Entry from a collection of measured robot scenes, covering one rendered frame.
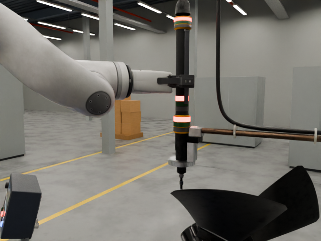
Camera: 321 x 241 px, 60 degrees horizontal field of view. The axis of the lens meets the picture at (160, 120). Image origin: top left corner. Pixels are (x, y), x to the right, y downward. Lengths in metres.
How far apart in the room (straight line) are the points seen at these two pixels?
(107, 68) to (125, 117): 8.45
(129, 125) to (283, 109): 6.88
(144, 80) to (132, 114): 8.31
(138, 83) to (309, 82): 5.64
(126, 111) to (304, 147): 5.21
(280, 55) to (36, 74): 12.65
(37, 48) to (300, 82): 5.84
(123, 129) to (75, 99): 8.60
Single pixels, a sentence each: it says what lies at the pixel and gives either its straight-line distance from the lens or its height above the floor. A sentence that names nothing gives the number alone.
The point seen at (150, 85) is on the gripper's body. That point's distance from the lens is 0.61.
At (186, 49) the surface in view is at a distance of 0.70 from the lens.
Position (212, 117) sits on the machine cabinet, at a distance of 8.24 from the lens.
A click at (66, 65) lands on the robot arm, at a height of 1.68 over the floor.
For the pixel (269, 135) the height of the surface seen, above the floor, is 1.54.
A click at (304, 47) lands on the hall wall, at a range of 12.91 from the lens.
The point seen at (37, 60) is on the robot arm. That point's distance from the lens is 0.49.
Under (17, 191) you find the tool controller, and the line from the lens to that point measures 1.23.
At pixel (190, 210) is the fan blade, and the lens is 0.68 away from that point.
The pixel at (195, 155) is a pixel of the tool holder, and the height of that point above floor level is 1.47.
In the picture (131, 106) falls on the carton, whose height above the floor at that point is 1.05.
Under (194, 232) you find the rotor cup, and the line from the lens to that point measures 0.85.
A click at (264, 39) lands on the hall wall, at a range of 13.18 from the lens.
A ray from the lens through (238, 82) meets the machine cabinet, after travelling 7.96.
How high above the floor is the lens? 1.64
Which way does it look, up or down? 7 degrees down
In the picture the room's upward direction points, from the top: straight up
